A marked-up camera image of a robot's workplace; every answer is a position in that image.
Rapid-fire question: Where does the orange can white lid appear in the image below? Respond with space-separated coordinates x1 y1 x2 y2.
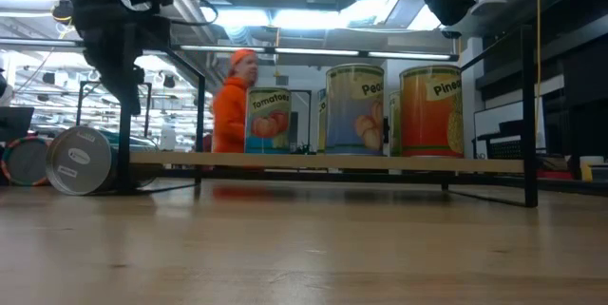
399 65 466 159

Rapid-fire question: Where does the black metal table frame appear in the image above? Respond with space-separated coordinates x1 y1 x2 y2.
161 167 608 197

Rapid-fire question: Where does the black shelving unit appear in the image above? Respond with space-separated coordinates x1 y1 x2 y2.
474 10 608 163

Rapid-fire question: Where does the peaches label tin can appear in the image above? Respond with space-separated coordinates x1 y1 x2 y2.
325 63 386 158

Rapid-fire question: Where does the white panel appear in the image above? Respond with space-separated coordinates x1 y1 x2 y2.
473 98 547 159

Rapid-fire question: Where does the ceiling light strip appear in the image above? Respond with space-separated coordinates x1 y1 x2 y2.
179 44 460 63

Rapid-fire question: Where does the black monitor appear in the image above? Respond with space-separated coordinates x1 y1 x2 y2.
0 106 35 143

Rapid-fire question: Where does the orange label tin can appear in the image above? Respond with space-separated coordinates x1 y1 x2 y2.
0 134 53 187

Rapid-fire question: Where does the green label tin can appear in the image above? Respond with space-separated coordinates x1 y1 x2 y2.
388 89 403 158

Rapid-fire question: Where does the yellow-green label tin can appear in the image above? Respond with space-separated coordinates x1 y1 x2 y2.
316 88 329 155

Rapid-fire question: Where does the tomatoes label tin can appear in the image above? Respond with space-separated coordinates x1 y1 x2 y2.
244 86 293 155

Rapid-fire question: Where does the person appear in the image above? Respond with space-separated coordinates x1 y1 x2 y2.
211 48 260 173

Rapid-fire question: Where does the blue label tin can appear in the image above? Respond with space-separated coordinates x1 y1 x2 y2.
45 125 120 197

